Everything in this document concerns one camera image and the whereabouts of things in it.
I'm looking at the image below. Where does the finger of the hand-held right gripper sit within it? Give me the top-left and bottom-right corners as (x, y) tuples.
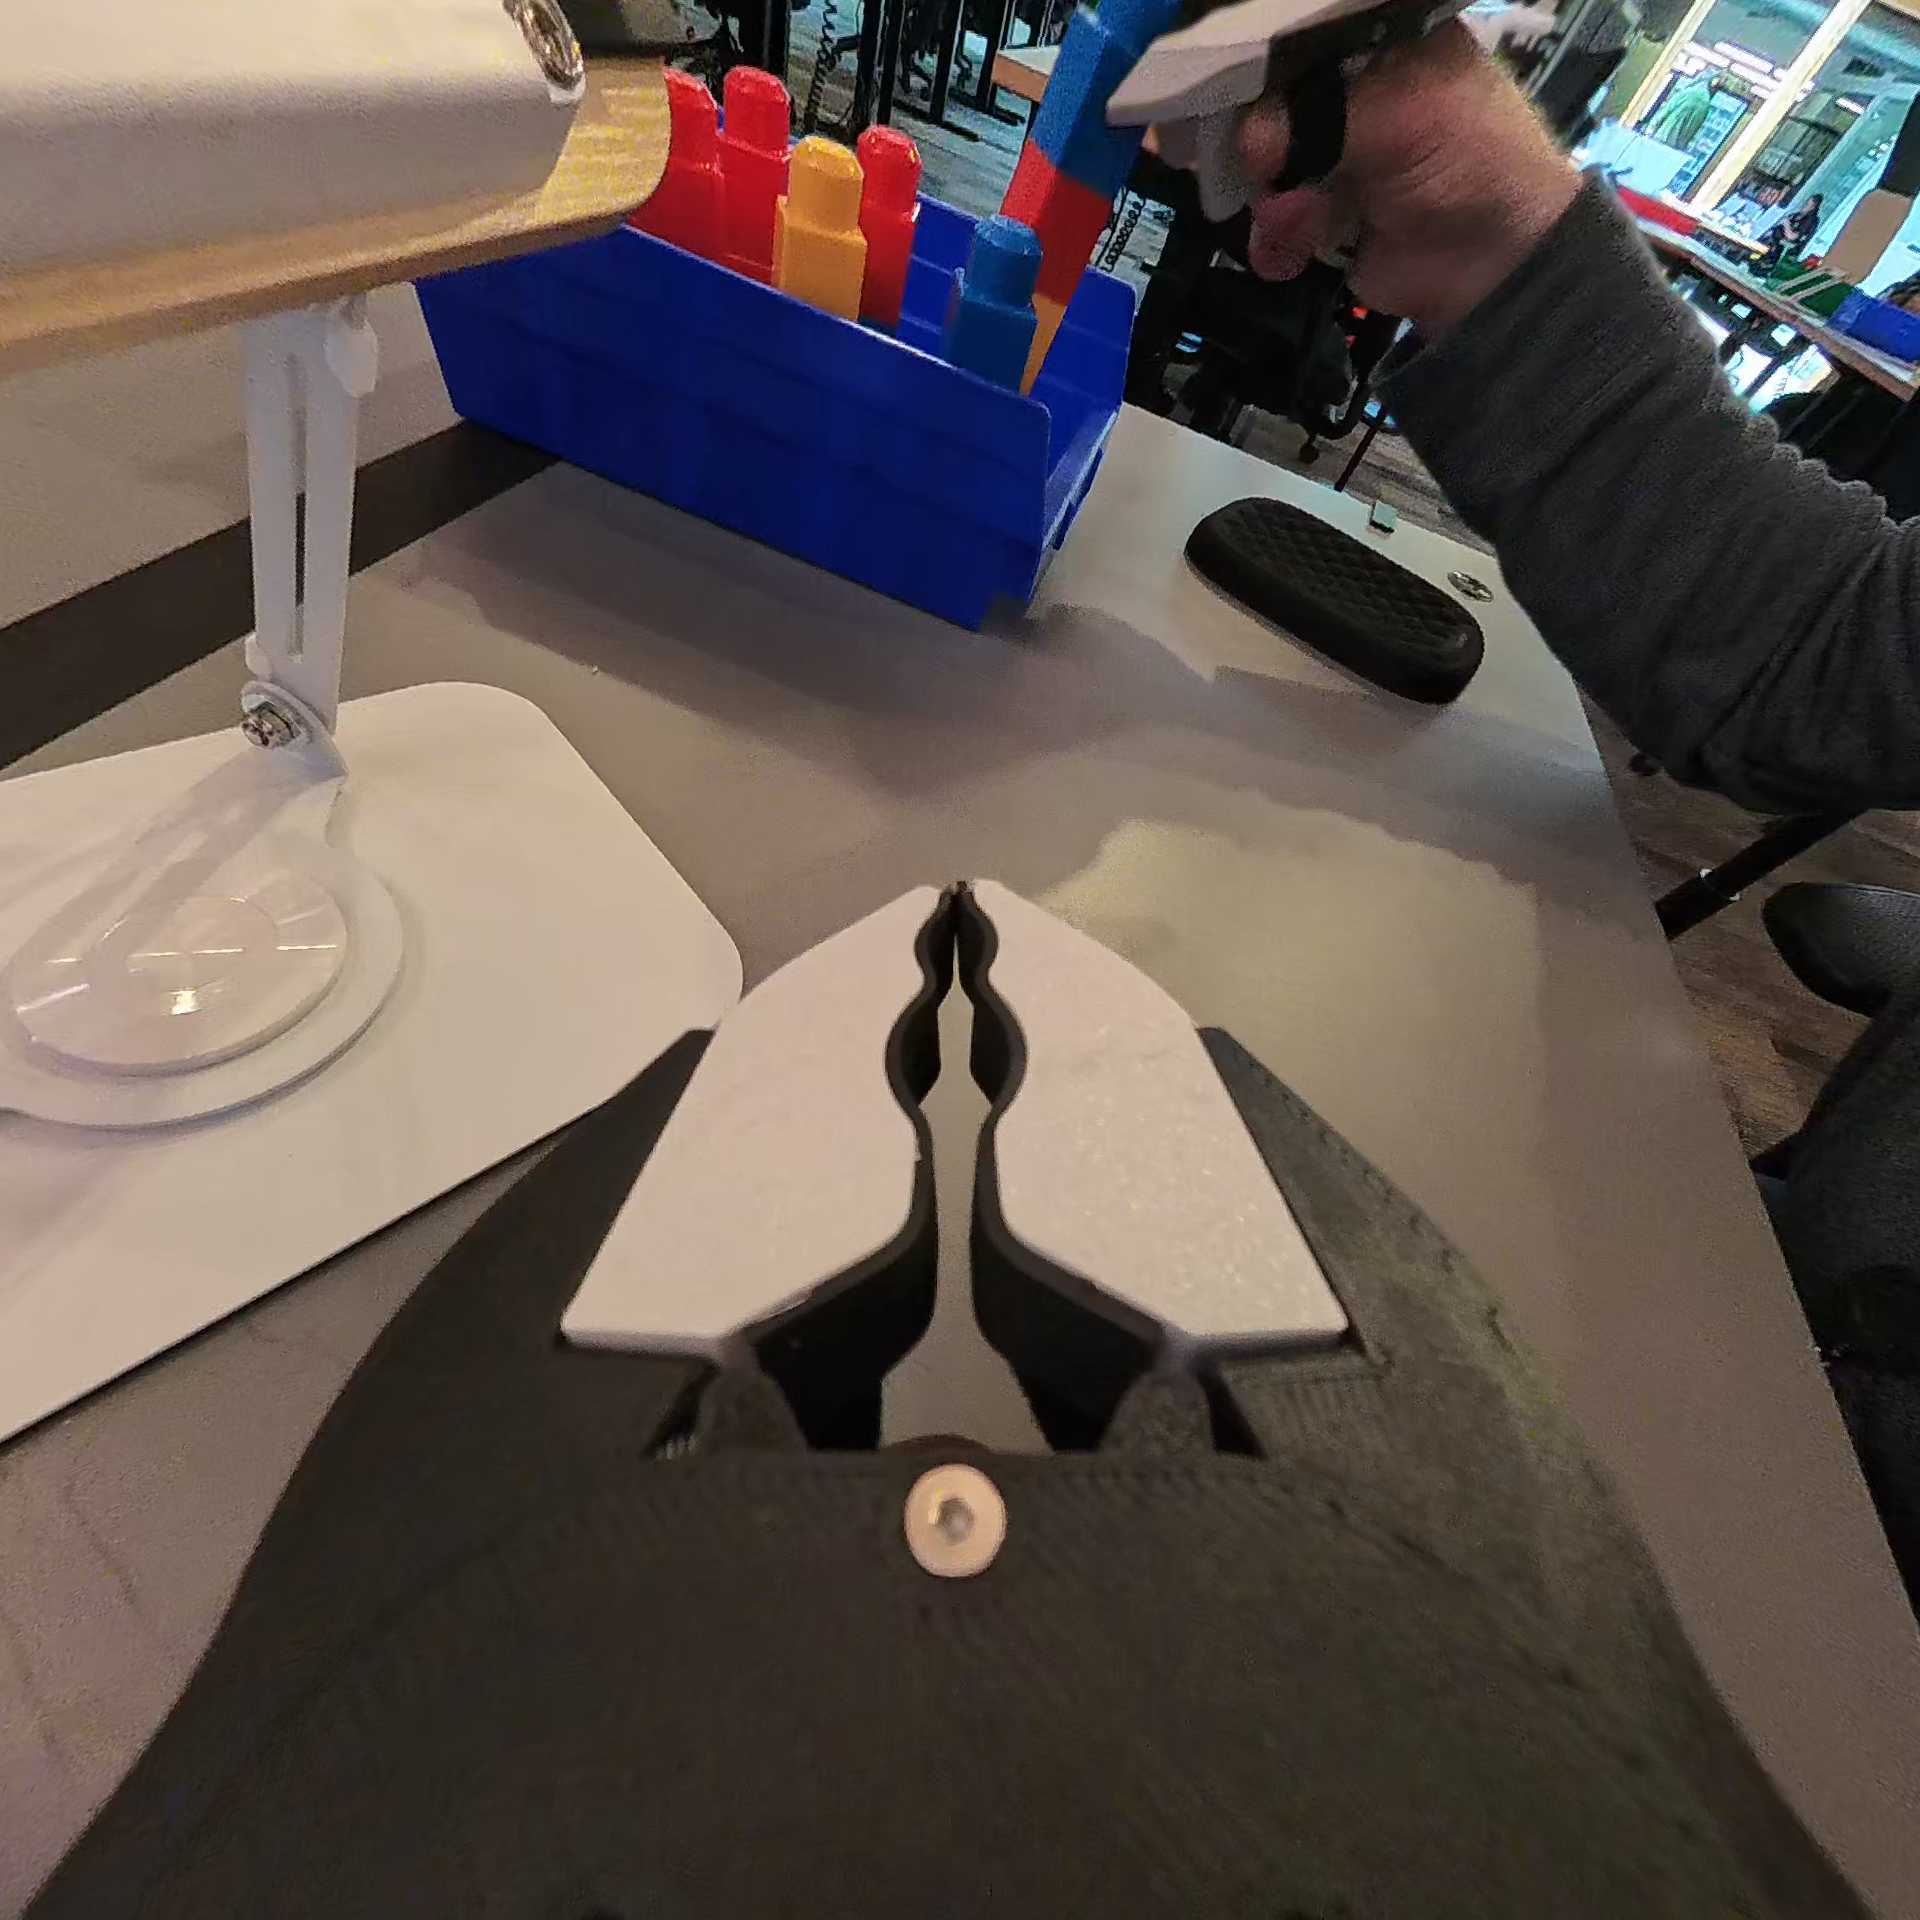
(1101, 0), (1478, 127)

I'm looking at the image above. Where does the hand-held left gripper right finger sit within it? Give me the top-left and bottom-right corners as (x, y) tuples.
(959, 880), (1353, 1454)

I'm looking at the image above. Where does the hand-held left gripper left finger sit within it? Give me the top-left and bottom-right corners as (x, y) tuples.
(562, 883), (962, 1454)

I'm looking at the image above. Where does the blue plastic bin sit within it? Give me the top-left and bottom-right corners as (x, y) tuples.
(415, 187), (1136, 632)

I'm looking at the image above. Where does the person's right forearm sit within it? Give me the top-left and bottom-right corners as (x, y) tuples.
(1372, 171), (1920, 818)

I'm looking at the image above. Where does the grey desk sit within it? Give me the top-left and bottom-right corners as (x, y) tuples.
(0, 286), (1920, 1920)

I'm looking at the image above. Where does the person's right hand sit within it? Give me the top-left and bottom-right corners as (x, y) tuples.
(1237, 22), (1584, 329)

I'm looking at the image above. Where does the black wrist rest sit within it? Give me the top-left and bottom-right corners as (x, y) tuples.
(1184, 497), (1488, 705)

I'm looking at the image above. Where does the white instruction booklet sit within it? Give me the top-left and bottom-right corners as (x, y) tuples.
(0, 0), (584, 278)

